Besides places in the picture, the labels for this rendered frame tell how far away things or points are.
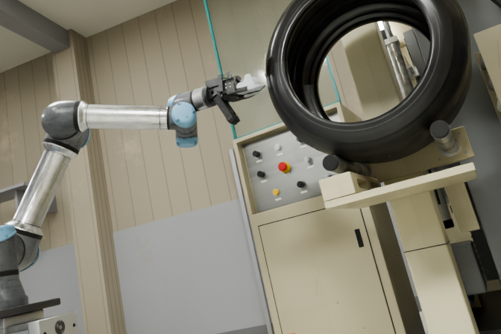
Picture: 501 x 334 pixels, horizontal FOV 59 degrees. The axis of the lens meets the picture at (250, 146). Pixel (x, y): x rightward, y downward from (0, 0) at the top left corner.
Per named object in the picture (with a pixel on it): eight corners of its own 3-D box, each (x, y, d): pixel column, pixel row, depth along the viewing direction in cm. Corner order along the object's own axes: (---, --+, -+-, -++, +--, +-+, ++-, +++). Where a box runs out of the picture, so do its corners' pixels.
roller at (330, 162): (352, 171, 149) (361, 162, 148) (361, 181, 147) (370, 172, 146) (318, 162, 118) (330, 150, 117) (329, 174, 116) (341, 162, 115)
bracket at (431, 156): (350, 191, 151) (342, 163, 153) (475, 156, 135) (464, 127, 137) (347, 191, 148) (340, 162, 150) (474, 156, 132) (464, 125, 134)
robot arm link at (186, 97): (179, 121, 159) (179, 100, 162) (205, 115, 155) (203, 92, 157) (165, 116, 153) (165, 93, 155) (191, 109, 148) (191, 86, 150)
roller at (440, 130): (441, 154, 137) (440, 140, 137) (458, 153, 135) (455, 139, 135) (430, 139, 106) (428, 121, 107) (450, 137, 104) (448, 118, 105)
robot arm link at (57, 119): (32, 90, 132) (197, 95, 137) (45, 104, 142) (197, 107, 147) (27, 127, 129) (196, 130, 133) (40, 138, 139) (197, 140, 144)
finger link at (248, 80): (259, 68, 139) (233, 76, 143) (261, 86, 138) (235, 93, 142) (263, 71, 142) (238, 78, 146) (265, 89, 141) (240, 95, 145)
